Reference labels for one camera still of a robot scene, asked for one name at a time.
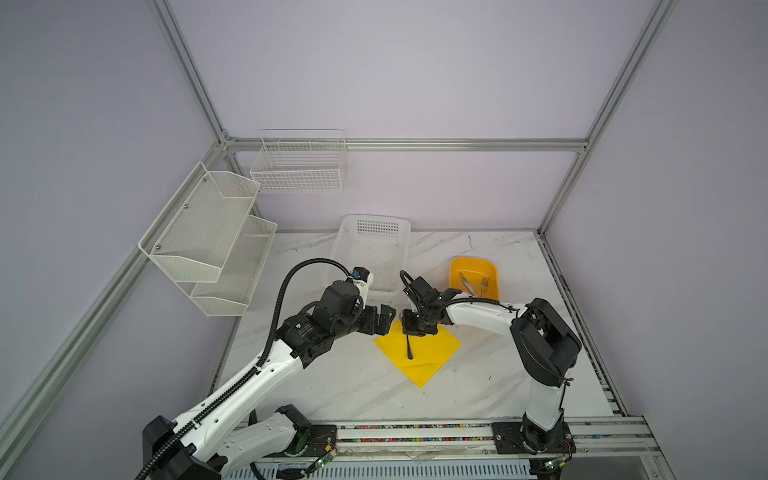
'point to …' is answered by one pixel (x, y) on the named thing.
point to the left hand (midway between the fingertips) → (377, 311)
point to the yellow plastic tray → (475, 277)
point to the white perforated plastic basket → (378, 244)
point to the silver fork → (484, 285)
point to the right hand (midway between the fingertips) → (400, 331)
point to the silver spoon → (409, 349)
